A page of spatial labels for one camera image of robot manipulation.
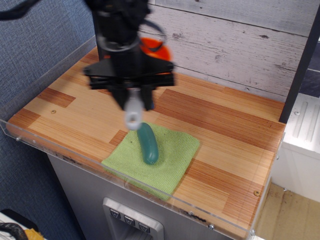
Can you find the dark left frame post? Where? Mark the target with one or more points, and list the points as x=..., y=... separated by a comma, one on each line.
x=95, y=7

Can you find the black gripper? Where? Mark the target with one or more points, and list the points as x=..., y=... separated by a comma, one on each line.
x=147, y=65

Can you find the green toy cucumber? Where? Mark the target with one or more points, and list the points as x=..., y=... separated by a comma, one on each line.
x=148, y=144

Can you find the green cloth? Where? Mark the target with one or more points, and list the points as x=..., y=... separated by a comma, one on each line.
x=176, y=151

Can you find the grey metal cabinet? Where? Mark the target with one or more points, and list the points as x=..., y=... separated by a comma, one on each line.
x=86, y=189

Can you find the white ribbed appliance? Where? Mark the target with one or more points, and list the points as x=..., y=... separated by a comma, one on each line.
x=297, y=164

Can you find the dark frame post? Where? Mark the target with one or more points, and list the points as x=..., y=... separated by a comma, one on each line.
x=304, y=62
x=95, y=7

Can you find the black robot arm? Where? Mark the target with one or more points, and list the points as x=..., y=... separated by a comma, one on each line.
x=121, y=23

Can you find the orange pan with grey handle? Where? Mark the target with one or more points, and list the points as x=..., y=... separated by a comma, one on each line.
x=134, y=105

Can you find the dark right frame post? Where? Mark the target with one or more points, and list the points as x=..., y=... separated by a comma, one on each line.
x=304, y=62

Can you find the silver button panel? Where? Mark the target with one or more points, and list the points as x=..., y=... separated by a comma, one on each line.
x=126, y=223

